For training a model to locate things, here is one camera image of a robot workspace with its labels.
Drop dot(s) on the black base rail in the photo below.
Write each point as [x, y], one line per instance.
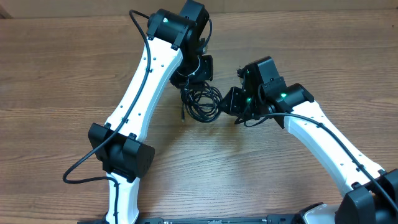
[269, 219]

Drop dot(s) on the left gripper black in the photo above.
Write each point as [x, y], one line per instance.
[206, 74]

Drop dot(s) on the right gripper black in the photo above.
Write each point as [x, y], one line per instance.
[233, 101]

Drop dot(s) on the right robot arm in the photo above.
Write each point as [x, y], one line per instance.
[369, 192]

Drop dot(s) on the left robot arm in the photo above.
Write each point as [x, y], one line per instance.
[174, 53]

